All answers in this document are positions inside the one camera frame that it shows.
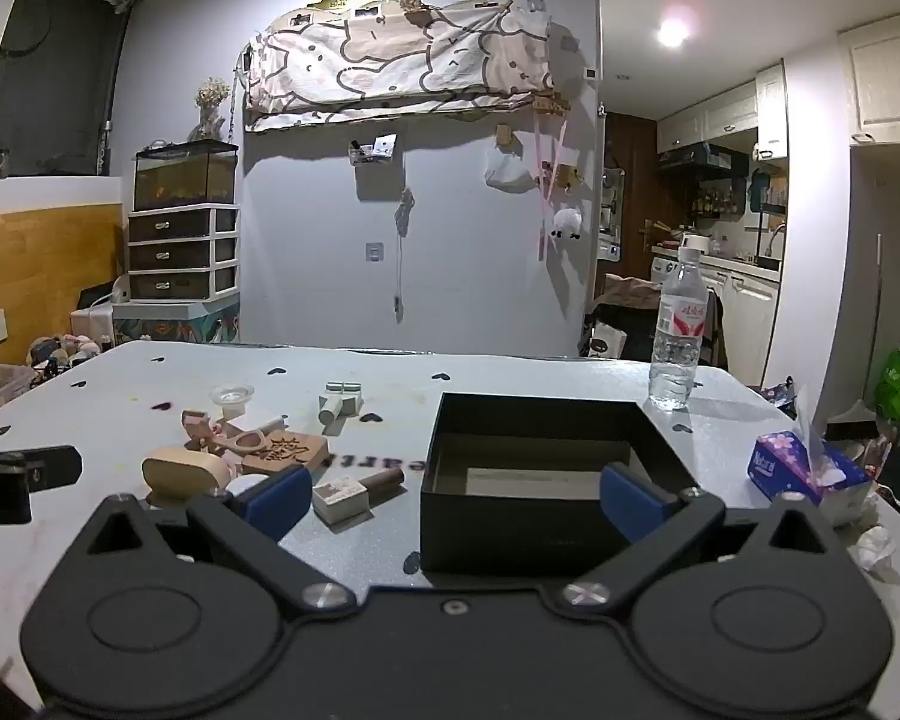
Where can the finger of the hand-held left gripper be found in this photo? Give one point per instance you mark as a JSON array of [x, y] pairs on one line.
[[54, 469]]

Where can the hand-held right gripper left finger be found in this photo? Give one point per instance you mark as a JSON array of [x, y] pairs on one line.
[[281, 499]]

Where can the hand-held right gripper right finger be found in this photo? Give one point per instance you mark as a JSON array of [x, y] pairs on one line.
[[626, 499]]

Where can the carved wooden block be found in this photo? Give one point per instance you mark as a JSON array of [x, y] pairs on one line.
[[285, 454]]

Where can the small white box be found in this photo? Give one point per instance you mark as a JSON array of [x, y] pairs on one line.
[[341, 499]]

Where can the pink plastic clip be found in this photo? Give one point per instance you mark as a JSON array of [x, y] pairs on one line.
[[229, 439]]

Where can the brown tube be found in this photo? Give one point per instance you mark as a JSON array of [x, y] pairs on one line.
[[382, 480]]

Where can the rounded light wooden block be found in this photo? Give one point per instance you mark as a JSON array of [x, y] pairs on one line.
[[180, 472]]

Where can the small clear cup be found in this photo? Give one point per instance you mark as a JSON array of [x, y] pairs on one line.
[[232, 397]]

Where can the black cardboard box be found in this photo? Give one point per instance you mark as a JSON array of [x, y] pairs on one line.
[[510, 532]]

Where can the clear storage bin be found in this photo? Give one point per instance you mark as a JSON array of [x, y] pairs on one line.
[[0, 390]]

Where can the pile of plush toys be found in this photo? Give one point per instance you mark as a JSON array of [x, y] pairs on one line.
[[67, 352]]

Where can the clear water bottle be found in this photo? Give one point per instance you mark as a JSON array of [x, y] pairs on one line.
[[679, 360]]

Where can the blue floral tissue box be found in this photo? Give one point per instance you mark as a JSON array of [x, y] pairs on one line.
[[776, 469]]

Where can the white appliance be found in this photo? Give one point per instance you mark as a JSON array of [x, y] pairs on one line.
[[101, 315]]

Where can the blue patterned pouch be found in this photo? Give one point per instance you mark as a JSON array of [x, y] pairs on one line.
[[778, 394]]

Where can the painted teal cabinet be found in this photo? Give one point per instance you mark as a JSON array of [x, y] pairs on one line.
[[172, 322]]

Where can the chair with brown jacket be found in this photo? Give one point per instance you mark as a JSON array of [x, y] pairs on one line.
[[630, 307]]

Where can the white kitchen counter cabinet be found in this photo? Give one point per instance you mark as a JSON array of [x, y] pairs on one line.
[[746, 315]]

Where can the crumpled white tissue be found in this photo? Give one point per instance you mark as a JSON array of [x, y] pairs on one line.
[[874, 549]]

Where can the white drawer unit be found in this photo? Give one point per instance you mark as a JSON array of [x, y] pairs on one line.
[[184, 251]]

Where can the white hanging plush toy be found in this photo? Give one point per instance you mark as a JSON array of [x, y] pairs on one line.
[[566, 225]]

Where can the green shopping bag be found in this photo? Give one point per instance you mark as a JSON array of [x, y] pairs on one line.
[[896, 382]]

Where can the glass fish tank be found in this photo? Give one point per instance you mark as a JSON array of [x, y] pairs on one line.
[[184, 180]]

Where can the white hanging bag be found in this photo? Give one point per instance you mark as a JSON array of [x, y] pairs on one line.
[[506, 171]]

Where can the dark window curtain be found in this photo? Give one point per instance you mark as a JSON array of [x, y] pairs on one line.
[[52, 75]]

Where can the dried flower bouquet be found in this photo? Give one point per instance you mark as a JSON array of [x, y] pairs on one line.
[[211, 101]]

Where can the printed cartoon cloth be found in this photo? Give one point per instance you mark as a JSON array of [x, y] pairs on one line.
[[390, 60]]

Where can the round ceiling light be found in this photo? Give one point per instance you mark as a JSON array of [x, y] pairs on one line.
[[673, 31]]

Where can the white upper cabinet door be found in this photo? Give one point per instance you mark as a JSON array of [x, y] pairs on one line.
[[879, 79]]

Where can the square wall hook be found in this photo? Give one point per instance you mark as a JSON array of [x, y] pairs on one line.
[[374, 252]]

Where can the clear wall holder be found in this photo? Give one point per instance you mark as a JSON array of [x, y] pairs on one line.
[[375, 150]]

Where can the white kitchen wall cabinets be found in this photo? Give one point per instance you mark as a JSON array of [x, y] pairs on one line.
[[720, 116]]

